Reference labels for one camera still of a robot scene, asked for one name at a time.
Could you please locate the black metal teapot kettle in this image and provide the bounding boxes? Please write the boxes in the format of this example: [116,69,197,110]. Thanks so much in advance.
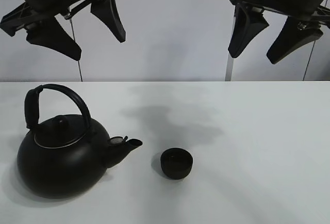
[16,84,143,199]

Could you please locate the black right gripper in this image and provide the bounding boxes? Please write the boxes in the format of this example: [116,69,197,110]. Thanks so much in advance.
[228,0,329,65]

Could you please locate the small black teacup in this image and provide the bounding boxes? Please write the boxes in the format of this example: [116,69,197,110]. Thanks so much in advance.
[160,148,193,180]

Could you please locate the white vertical post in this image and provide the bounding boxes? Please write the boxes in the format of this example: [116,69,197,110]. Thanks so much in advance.
[225,54,234,82]

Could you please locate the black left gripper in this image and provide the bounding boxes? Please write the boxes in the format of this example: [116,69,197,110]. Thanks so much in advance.
[1,0,126,60]

